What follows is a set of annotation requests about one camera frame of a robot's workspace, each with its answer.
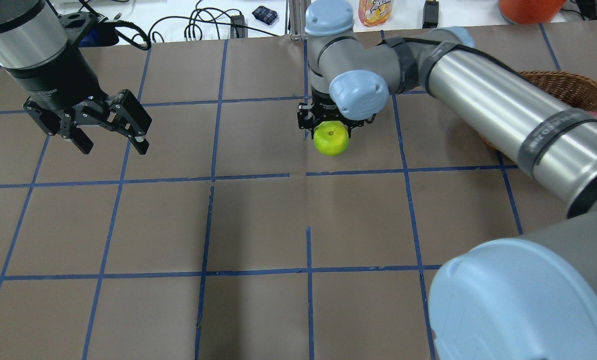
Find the black power adapter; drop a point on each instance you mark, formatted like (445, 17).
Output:
(431, 14)

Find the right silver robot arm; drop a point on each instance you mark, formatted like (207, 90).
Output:
(511, 219)

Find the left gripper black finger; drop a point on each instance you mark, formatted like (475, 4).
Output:
(62, 123)
(124, 114)

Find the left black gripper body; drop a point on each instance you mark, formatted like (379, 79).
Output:
(58, 85)

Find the small dark blue pouch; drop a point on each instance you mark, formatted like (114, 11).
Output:
(265, 15)

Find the aluminium frame post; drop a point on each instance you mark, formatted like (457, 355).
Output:
(296, 18)

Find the woven wicker basket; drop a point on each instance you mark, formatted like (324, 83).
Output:
(573, 100)

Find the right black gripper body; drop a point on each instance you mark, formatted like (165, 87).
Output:
(325, 107)

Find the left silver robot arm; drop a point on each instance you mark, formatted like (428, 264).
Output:
(39, 48)

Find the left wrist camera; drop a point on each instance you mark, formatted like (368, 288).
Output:
(87, 30)

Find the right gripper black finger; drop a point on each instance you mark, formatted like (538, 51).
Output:
(305, 119)
(353, 124)

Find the yellow juice bottle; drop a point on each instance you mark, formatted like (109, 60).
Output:
(372, 13)

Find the orange bucket with lid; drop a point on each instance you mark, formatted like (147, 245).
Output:
(529, 11)

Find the green apple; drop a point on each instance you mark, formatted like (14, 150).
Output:
(331, 138)

